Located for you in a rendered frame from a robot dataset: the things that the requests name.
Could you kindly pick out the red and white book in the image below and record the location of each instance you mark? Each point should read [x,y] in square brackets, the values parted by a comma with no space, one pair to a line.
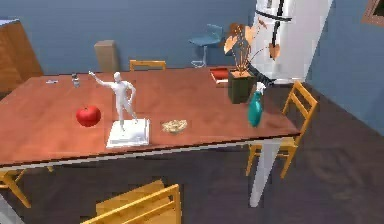
[220,74]

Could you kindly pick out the yellow wooden chair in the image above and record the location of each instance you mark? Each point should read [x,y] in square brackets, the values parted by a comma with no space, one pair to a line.
[13,181]
[140,206]
[298,113]
[147,64]

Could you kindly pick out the brown wooden dining table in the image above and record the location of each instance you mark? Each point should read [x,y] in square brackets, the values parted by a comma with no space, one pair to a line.
[206,110]

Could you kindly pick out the potted plant in dark pot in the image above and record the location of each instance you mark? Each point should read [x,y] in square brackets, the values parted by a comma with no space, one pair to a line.
[240,86]

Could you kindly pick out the teal glass vase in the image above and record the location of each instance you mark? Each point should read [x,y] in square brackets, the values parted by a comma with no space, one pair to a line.
[255,108]

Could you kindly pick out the white human figure statue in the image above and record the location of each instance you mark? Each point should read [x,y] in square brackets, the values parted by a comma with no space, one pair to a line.
[122,100]

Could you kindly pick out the tan cardboard box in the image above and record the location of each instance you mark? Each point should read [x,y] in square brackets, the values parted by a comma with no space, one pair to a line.
[106,55]

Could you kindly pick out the red tomato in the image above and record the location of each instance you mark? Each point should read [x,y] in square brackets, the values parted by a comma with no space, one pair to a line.
[88,115]

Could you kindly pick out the white fridge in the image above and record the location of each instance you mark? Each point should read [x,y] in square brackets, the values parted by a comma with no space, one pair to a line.
[296,40]

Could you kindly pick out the small grey flat object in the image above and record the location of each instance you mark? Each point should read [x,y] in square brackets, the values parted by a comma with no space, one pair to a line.
[51,81]

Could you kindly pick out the brown wooden cupboard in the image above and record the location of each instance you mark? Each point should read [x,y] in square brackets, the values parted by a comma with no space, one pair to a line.
[16,56]

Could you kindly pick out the brown framed wall picture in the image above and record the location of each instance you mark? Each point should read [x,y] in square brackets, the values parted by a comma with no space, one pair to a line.
[374,12]

